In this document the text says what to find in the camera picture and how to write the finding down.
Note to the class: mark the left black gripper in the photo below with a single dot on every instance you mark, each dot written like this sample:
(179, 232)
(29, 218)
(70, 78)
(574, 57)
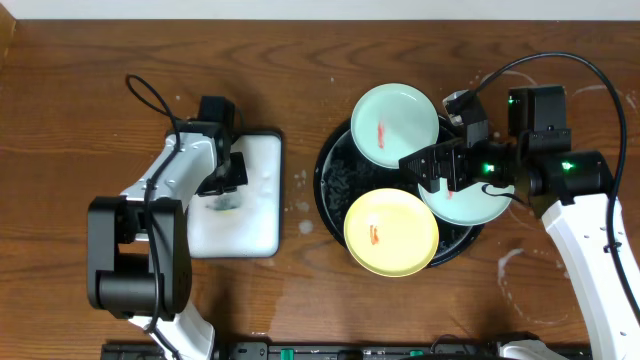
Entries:
(228, 177)

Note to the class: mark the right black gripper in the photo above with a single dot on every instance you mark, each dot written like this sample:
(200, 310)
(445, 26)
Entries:
(453, 154)

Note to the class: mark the mint plate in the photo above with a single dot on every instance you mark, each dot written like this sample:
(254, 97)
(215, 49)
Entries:
(468, 207)
(392, 121)

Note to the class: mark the yellow plate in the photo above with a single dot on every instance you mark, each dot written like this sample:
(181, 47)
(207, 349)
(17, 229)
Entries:
(391, 232)

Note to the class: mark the green scrubbing sponge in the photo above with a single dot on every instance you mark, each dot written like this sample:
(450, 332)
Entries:
(225, 202)

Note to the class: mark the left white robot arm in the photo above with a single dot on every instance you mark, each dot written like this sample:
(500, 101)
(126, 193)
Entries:
(139, 264)

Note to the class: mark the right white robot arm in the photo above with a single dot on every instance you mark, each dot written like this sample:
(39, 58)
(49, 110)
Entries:
(570, 191)

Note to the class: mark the rectangular black foam tray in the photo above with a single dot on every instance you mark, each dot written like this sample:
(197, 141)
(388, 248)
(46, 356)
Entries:
(253, 229)

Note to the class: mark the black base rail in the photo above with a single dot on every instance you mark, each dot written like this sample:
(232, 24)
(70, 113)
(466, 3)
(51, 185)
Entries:
(263, 351)

